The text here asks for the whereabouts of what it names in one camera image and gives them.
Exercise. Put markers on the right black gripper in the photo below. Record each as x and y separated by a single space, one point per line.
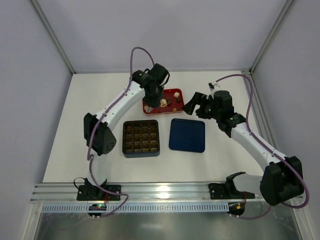
201 105

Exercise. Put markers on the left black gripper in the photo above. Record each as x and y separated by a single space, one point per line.
152 101

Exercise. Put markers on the white round chocolate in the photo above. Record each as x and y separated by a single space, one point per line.
163 102

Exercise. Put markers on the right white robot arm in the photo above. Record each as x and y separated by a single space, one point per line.
282 176

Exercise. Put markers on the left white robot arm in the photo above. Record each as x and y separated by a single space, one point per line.
98 128

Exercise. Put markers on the beige cube chocolate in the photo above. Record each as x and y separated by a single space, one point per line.
177 94

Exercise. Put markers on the blue chocolate box with insert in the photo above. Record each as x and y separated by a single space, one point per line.
142 141

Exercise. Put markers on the red rectangular tray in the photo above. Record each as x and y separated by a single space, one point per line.
168 94

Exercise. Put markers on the blue box lid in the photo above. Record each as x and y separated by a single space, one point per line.
187 135

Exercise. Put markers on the right frame post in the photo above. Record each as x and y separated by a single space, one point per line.
272 33

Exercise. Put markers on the frame post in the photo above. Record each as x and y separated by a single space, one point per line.
272 33
52 35

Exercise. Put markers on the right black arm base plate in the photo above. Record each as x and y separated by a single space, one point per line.
219 191

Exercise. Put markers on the slotted cable duct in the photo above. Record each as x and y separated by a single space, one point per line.
136 207

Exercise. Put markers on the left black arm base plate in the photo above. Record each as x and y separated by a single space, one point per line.
93 193

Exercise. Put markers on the aluminium rail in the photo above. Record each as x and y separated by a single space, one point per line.
67 192

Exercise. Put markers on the left frame post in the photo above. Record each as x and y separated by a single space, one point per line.
52 35

